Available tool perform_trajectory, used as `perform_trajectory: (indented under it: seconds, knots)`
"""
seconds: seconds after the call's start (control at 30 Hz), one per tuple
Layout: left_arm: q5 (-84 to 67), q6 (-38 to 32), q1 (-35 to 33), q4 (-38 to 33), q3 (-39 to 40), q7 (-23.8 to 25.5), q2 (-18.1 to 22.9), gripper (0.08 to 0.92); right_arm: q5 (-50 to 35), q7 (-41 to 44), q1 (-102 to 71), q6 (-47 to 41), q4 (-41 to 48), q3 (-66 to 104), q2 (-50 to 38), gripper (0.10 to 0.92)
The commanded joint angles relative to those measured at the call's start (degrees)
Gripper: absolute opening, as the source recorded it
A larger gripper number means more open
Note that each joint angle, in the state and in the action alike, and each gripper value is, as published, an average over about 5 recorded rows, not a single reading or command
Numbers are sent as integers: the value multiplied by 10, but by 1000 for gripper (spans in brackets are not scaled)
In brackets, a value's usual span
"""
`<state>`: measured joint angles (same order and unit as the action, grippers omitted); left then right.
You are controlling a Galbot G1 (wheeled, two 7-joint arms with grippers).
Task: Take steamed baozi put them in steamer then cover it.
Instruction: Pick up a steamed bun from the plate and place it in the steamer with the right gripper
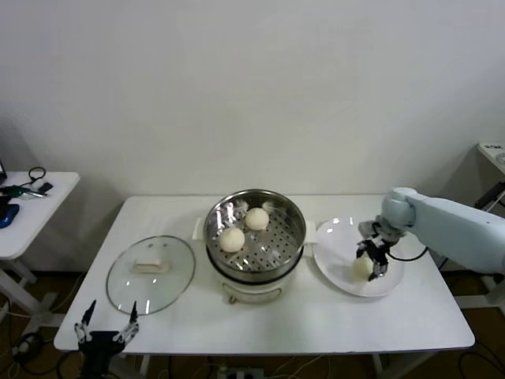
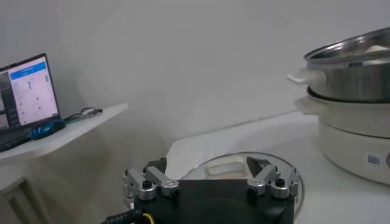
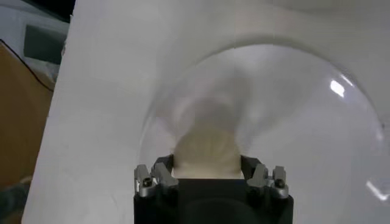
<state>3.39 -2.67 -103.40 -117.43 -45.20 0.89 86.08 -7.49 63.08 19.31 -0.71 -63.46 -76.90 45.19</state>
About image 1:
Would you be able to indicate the white electric cooking pot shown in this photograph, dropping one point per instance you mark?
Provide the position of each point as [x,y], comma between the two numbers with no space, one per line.
[252,290]

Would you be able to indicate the black screen edge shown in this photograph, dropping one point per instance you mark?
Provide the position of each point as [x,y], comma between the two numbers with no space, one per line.
[2,169]

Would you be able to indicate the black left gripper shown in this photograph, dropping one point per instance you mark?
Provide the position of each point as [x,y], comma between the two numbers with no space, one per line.
[98,343]

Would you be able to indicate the blue object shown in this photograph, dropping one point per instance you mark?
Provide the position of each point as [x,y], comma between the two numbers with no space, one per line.
[8,216]

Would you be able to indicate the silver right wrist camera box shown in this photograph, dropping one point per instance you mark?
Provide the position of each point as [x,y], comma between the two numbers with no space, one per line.
[365,229]

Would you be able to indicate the white round plate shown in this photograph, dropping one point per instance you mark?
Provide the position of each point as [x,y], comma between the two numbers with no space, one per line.
[335,256]

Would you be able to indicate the white side table rounded corners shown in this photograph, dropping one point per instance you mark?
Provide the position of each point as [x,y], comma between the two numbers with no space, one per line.
[43,213]

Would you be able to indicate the glass pot lid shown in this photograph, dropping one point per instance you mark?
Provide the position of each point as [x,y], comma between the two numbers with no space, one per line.
[173,256]

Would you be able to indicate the small black device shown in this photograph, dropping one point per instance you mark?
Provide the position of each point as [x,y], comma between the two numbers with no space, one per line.
[46,187]

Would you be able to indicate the black power adapter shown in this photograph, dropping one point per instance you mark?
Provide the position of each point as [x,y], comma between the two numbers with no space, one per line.
[491,193]

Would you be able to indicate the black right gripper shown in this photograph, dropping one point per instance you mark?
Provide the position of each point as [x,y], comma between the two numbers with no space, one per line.
[378,250]

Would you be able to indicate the perforated steel steamer basket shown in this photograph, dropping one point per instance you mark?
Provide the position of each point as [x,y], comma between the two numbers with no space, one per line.
[280,248]

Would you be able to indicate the white steamed baozi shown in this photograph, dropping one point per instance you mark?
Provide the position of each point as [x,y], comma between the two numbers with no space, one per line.
[362,269]
[257,218]
[232,239]

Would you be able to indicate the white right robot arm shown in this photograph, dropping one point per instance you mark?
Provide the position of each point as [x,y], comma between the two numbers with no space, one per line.
[453,233]

